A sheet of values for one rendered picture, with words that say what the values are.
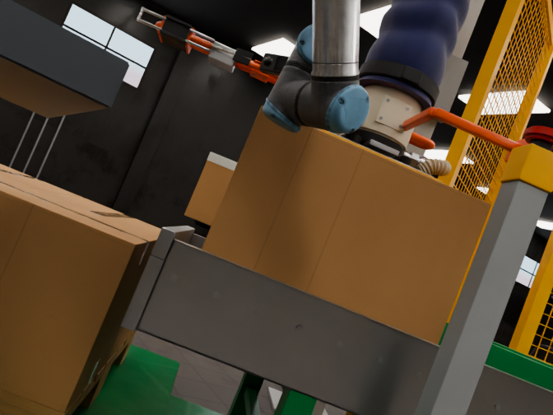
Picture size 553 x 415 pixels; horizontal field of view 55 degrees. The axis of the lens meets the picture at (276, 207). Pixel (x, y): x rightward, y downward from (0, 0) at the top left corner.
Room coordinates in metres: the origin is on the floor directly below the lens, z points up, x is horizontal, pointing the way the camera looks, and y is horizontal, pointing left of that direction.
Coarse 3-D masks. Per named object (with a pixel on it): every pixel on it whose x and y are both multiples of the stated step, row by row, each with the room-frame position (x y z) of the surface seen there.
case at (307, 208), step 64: (256, 128) 1.21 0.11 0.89; (256, 192) 1.21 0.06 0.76; (320, 192) 1.22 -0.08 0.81; (384, 192) 1.23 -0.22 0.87; (448, 192) 1.25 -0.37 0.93; (256, 256) 1.22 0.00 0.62; (320, 256) 1.23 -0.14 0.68; (384, 256) 1.24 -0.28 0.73; (448, 256) 1.25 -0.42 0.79; (384, 320) 1.24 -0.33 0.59
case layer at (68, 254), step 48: (0, 192) 1.18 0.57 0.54; (48, 192) 1.67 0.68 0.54; (0, 240) 1.18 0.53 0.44; (48, 240) 1.19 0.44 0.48; (96, 240) 1.19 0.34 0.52; (144, 240) 1.37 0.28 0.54; (0, 288) 1.18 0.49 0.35; (48, 288) 1.19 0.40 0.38; (96, 288) 1.20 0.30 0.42; (0, 336) 1.19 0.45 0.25; (48, 336) 1.19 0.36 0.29; (96, 336) 1.20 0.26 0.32; (0, 384) 1.19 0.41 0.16; (48, 384) 1.20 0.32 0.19
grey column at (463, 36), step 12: (480, 0) 2.40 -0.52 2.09; (468, 12) 2.40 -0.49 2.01; (468, 24) 2.40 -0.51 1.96; (468, 36) 2.41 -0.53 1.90; (456, 48) 2.40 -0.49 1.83; (432, 120) 2.40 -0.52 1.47; (420, 132) 2.40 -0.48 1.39; (432, 132) 2.41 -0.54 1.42; (408, 144) 2.40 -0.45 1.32; (276, 396) 2.51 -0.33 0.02; (324, 408) 2.63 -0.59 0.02
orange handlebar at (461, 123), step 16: (208, 48) 1.35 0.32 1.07; (240, 64) 1.37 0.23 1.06; (256, 64) 1.36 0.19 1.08; (272, 80) 1.41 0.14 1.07; (432, 112) 1.18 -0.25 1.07; (448, 112) 1.17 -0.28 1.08; (464, 128) 1.18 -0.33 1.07; (480, 128) 1.18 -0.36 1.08; (416, 144) 1.46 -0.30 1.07; (432, 144) 1.42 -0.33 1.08; (496, 144) 1.19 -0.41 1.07; (512, 144) 1.18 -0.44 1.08
